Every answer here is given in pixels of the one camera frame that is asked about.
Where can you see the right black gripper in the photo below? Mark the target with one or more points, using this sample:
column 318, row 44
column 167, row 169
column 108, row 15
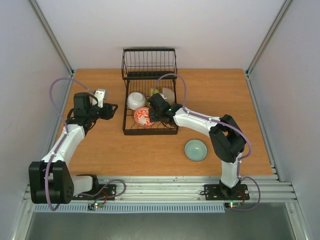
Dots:
column 155, row 114

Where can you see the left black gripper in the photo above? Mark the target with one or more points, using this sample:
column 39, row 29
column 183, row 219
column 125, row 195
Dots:
column 109, row 113

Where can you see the orange patterned white bowl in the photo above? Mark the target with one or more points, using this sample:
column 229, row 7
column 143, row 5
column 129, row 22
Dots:
column 142, row 118

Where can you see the cream beige bowl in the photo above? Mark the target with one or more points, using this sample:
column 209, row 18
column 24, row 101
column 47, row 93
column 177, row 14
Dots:
column 169, row 95

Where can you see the lime green bowl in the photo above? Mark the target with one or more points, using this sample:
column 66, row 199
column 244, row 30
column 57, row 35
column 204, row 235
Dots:
column 153, row 91

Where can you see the pale teal bowl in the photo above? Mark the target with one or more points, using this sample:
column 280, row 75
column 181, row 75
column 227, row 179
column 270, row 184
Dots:
column 195, row 150

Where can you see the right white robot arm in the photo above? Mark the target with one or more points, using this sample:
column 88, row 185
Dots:
column 227, row 139

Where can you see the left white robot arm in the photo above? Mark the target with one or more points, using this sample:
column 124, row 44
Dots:
column 50, row 181

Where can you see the left small circuit board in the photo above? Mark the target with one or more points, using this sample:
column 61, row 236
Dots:
column 94, row 206

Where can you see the small circuit board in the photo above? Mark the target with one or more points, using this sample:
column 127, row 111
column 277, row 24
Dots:
column 232, row 205
column 94, row 206

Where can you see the right small circuit board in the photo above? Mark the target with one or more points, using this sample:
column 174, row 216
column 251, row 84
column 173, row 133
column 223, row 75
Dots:
column 232, row 205

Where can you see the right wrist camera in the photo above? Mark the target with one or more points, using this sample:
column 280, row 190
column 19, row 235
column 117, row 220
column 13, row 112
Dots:
column 161, row 95

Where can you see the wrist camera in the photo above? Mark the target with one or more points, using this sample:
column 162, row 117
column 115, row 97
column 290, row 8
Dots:
column 161, row 95
column 99, row 96

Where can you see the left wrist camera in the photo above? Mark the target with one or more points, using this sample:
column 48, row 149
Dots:
column 99, row 96

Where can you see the black wire dish rack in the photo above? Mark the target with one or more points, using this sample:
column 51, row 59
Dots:
column 140, row 69

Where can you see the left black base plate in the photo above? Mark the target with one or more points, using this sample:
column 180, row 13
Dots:
column 110, row 190

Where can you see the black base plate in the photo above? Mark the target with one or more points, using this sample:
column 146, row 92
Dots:
column 110, row 190
column 217, row 192

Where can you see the grey slotted cable duct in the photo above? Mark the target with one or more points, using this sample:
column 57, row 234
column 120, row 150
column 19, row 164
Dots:
column 141, row 208

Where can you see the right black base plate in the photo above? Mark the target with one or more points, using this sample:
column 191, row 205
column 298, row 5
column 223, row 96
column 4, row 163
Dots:
column 217, row 192

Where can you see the aluminium rail base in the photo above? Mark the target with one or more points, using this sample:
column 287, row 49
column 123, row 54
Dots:
column 187, row 189

